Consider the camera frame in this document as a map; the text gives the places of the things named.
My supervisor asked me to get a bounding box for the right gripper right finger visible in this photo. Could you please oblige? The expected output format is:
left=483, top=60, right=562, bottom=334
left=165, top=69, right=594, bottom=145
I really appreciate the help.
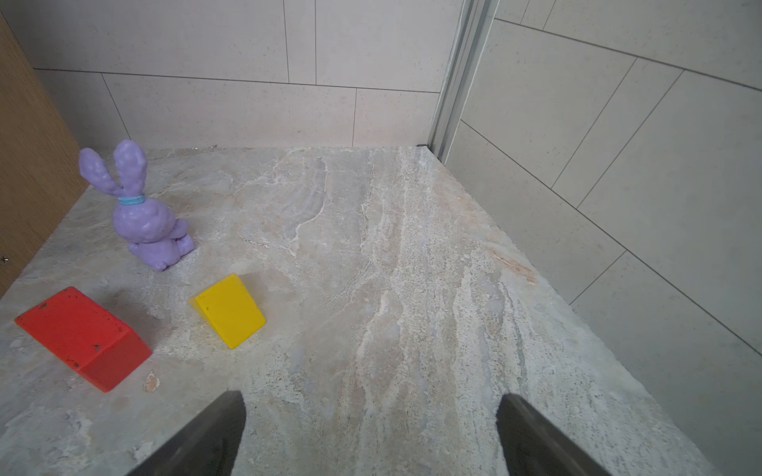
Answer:
left=496, top=394, right=610, bottom=476

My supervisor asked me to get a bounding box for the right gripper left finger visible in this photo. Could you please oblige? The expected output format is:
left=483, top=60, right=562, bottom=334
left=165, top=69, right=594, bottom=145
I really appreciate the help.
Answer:
left=128, top=391, right=246, bottom=476

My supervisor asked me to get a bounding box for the red toy block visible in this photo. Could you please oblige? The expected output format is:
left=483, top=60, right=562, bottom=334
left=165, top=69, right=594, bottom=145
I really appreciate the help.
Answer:
left=15, top=287, right=152, bottom=393

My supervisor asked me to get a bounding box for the yellow toy block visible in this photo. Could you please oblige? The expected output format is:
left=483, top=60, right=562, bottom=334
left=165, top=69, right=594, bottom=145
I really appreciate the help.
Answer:
left=189, top=274, right=266, bottom=349

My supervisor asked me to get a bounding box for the purple toy figure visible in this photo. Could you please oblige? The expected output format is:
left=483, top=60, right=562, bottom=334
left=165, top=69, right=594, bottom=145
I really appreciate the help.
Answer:
left=79, top=140, right=194, bottom=272

